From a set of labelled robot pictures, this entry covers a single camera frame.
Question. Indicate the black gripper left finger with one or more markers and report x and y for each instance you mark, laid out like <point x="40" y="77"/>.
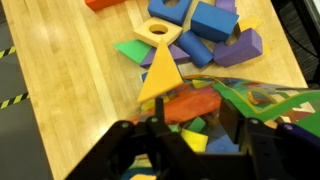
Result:
<point x="133" y="153"/>

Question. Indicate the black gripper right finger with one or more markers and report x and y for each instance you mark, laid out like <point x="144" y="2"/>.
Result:
<point x="283" y="153"/>

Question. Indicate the orange triangular foam block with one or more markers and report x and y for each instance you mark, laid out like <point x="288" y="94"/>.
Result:
<point x="161" y="73"/>

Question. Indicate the clear plastic block bag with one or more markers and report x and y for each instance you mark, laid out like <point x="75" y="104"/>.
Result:
<point x="266" y="100"/>

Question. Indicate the green triangular foam block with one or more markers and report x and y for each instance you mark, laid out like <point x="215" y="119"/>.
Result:
<point x="135" y="50"/>

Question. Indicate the purple triangular foam block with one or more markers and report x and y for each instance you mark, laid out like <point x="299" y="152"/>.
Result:
<point x="181" y="56"/>

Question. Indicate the tan square block with hole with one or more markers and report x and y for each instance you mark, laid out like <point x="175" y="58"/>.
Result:
<point x="146" y="33"/>

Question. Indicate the blue square block with hole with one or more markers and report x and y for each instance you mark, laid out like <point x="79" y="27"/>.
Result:
<point x="176" y="13"/>

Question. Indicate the blue rectangular foam block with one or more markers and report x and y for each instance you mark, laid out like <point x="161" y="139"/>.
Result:
<point x="213" y="21"/>

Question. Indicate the red rectangular foam block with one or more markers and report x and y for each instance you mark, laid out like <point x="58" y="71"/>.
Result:
<point x="101" y="4"/>

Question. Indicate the purple arch foam block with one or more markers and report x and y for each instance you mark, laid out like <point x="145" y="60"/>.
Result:
<point x="226" y="5"/>

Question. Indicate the yellow black floor tape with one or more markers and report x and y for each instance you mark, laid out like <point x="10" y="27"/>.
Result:
<point x="13" y="99"/>

